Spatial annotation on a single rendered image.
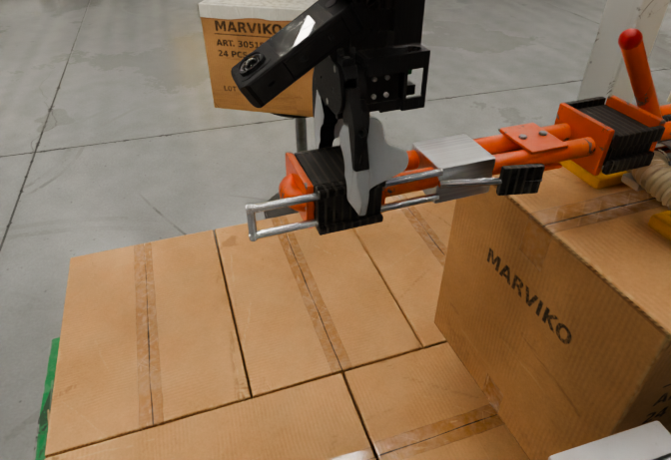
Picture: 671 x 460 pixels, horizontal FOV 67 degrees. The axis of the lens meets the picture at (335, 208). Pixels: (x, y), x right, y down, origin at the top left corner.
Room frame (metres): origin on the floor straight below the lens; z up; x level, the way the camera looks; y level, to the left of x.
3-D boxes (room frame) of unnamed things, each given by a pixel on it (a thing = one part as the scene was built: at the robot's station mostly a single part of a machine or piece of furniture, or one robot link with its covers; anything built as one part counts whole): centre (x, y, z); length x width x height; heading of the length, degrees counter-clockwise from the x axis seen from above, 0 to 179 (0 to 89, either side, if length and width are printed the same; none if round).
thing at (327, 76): (0.44, -0.03, 1.34); 0.09 x 0.08 x 0.12; 110
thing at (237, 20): (2.00, 0.15, 0.82); 0.60 x 0.40 x 0.40; 78
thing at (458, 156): (0.48, -0.13, 1.19); 0.07 x 0.07 x 0.04; 20
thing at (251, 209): (0.41, -0.07, 1.20); 0.31 x 0.03 x 0.05; 110
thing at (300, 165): (0.44, 0.00, 1.20); 0.08 x 0.07 x 0.05; 110
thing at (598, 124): (0.55, -0.33, 1.20); 0.10 x 0.08 x 0.06; 20
